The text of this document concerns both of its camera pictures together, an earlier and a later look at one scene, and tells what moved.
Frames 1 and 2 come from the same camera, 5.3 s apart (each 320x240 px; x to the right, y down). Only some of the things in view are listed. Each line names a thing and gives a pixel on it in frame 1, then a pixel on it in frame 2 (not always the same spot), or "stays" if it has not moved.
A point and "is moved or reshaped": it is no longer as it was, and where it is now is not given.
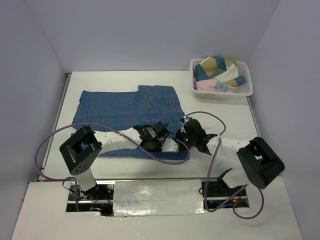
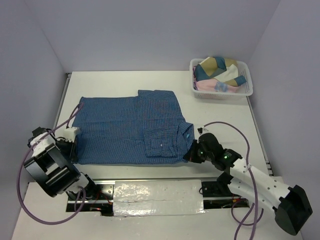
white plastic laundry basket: [245, 89] stays
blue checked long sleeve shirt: [121, 110] is moved or reshaped
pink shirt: [213, 85] stays
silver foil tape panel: [160, 197] stays
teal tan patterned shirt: [224, 70] stays
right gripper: [180, 134] → [191, 155]
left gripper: [159, 148] → [72, 155]
